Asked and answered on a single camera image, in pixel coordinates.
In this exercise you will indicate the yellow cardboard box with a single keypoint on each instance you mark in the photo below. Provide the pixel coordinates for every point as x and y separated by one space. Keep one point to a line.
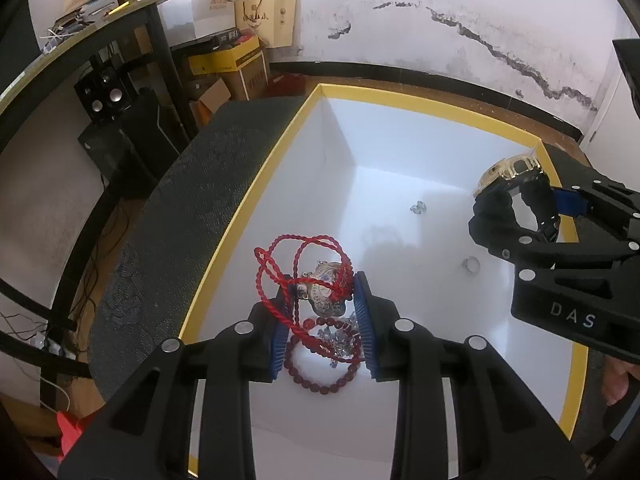
425 160

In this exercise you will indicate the white power strip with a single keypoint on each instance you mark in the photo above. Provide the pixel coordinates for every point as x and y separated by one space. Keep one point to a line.
50 345

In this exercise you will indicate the black gold-faced watch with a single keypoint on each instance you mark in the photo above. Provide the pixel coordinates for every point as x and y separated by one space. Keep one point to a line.
507 172

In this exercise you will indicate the yellow pen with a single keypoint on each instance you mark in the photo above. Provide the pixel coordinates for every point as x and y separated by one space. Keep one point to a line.
117 7

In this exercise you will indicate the red plastic object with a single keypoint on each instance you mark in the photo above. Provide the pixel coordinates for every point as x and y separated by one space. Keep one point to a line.
70 427

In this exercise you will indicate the black subwoofer box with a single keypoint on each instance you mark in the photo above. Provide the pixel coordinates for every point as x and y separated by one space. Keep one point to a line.
115 160

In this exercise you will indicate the black-framed desk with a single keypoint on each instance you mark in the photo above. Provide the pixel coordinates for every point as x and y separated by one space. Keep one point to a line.
75 50

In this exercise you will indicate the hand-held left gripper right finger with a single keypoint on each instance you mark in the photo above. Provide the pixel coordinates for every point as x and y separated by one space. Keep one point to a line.
365 330

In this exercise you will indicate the open brown cardboard box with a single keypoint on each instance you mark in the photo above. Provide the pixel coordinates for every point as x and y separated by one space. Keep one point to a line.
210 102

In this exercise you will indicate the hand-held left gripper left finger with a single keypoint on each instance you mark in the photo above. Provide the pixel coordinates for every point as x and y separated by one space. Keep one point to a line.
277 355

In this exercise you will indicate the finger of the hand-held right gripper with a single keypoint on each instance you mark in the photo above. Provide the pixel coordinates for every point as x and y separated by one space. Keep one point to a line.
550 255
575 200

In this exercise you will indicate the small silver charm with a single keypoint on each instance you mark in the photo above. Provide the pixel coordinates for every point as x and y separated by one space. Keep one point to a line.
417 208

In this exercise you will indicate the kraft paper bag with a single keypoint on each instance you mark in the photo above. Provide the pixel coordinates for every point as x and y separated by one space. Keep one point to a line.
270 20

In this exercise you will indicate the person's right hand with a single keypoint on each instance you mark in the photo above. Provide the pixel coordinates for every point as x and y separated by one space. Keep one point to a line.
615 382

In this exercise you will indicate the yellow and black box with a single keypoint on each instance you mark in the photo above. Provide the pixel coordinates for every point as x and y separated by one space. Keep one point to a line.
225 62

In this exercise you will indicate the white paper bag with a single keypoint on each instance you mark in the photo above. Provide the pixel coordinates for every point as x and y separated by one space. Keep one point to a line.
212 10

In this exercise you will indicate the black computer tower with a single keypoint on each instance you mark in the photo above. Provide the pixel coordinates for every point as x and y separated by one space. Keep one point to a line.
150 125

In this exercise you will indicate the black speaker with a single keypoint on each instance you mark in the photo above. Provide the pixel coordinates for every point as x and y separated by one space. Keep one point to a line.
116 92
95 105

